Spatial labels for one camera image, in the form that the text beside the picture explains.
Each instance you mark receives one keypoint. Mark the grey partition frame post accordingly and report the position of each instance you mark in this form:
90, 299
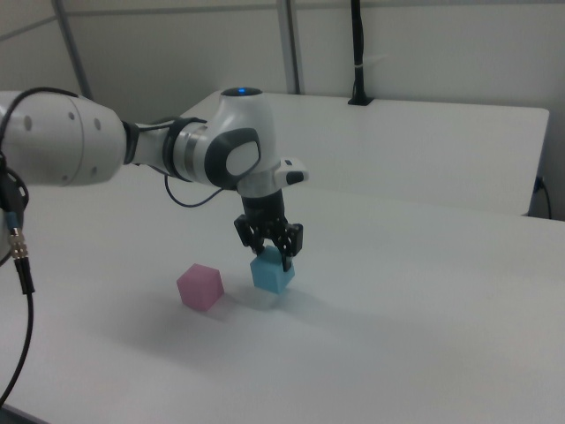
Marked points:
75, 57
291, 53

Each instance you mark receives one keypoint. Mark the pink cube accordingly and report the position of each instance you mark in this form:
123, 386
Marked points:
198, 287

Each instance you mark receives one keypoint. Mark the black camera stand pole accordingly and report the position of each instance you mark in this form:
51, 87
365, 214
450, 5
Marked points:
358, 44

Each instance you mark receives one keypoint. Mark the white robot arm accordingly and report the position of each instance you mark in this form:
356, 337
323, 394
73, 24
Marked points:
53, 137

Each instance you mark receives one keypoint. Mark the blue cube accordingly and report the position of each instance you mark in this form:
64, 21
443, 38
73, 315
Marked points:
265, 274

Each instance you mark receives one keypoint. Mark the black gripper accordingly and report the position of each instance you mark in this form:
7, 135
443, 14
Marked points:
264, 207

